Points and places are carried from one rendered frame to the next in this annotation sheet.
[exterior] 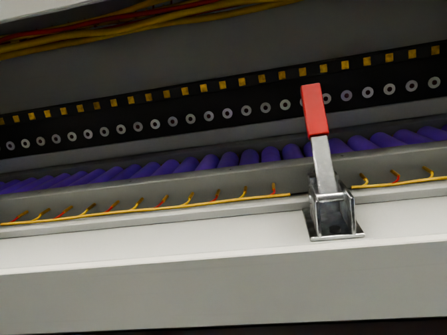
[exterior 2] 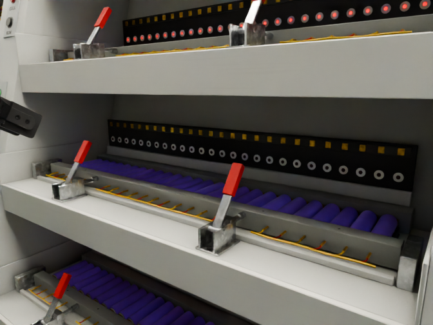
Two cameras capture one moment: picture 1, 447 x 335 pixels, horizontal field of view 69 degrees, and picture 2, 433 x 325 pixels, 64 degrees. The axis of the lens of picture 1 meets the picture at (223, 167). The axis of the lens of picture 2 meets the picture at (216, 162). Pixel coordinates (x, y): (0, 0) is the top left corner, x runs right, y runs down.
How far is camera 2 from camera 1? 24 cm
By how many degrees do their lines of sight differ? 26
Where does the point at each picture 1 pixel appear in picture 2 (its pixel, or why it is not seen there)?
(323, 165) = (220, 212)
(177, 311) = (136, 260)
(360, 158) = (268, 216)
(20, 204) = (107, 180)
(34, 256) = (96, 210)
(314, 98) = (234, 172)
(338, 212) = (228, 242)
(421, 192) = (281, 249)
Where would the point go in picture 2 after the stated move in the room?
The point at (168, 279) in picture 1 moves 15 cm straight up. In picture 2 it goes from (134, 242) to (155, 109)
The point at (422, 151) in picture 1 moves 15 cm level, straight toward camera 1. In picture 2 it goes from (304, 224) to (166, 219)
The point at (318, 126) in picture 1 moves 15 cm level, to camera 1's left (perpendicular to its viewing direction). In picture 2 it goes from (228, 189) to (116, 168)
